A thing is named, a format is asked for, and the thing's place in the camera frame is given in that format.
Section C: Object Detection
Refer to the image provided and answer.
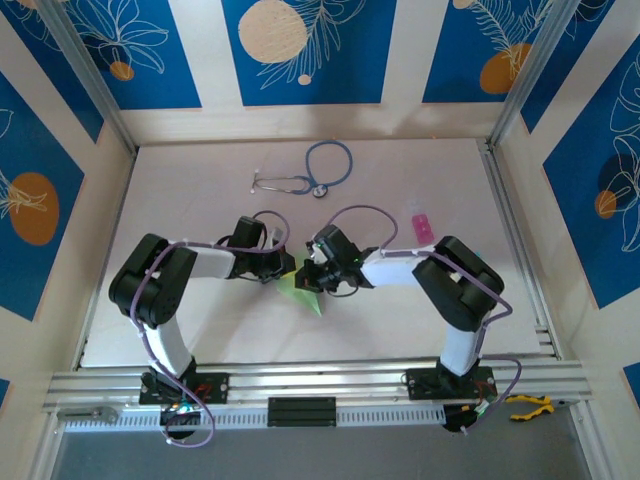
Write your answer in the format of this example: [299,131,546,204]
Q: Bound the light green paper sheet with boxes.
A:
[275,253,326,318]

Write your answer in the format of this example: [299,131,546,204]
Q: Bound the pink plastic box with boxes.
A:
[410,213,435,245]

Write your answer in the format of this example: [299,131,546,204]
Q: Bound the blue stethoscope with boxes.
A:
[249,140,354,200]

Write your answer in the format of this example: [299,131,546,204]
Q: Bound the black controller box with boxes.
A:
[158,402,202,427]
[442,403,501,434]

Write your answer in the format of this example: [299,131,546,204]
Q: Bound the yellow and black pliers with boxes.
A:
[507,393,582,423]

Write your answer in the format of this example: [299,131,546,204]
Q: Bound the aluminium mounting rail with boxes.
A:
[42,355,594,416]

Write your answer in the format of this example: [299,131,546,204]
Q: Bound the black rail bracket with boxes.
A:
[267,396,338,428]

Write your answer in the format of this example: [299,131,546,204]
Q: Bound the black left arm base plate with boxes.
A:
[138,371,231,406]

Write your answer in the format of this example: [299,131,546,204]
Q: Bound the white slotted cable duct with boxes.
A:
[62,403,447,433]

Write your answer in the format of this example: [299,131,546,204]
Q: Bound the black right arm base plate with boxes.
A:
[404,367,500,402]

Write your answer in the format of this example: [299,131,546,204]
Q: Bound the aluminium table side rail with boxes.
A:
[477,139,561,359]

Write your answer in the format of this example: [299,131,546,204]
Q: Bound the aluminium frame post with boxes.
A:
[35,0,139,154]
[487,0,596,149]

